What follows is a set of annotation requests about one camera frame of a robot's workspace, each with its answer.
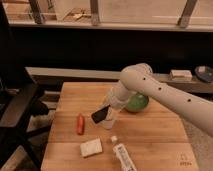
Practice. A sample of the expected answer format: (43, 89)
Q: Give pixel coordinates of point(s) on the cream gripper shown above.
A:
(113, 104)

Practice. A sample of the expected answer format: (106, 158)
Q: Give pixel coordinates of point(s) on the black eraser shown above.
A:
(100, 115)

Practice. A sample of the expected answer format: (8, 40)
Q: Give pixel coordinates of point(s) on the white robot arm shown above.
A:
(139, 78)

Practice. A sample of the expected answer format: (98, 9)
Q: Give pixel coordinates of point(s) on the translucent plastic cup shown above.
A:
(108, 121)

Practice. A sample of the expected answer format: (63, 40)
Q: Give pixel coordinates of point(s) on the green ceramic bowl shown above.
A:
(137, 103)

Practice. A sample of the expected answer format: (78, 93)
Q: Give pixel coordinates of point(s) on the small box on bench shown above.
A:
(181, 75)

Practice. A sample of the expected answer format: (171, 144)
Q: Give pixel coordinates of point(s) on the white tube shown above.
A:
(122, 154)

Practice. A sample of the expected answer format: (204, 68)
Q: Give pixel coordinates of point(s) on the dark round object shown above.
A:
(204, 73)

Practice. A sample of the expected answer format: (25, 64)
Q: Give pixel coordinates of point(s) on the black chair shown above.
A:
(20, 98)

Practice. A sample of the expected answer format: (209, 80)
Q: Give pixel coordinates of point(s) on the grey bench rail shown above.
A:
(193, 86)

